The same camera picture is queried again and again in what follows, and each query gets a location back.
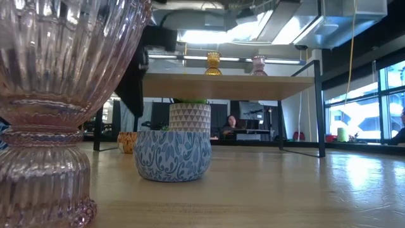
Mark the pink glass candle holder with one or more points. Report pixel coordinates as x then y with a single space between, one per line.
47 79
259 66

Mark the grey hanging cloth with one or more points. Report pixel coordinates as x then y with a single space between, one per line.
126 125

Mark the orange patterned candle tin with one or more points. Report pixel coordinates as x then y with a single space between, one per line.
126 142

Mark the person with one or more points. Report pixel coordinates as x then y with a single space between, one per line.
231 122
400 136

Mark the black aluminium rig frame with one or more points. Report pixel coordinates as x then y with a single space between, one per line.
364 148

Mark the wooden riser shelf black legs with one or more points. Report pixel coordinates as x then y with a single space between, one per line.
221 87

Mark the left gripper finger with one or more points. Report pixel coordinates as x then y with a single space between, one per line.
134 92

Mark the dark computer monitor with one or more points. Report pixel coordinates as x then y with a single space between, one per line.
250 109

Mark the succulent in triangle-pattern pot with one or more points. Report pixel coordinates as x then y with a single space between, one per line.
190 117

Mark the silver ceiling duct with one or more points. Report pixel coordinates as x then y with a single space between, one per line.
332 28

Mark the amber glass candle holder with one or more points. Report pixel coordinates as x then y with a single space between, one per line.
213 63

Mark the ceiling light strip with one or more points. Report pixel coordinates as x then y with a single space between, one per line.
239 59

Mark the light green roll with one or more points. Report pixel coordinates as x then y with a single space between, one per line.
342 134

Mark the small red container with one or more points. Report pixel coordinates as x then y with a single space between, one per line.
299 136

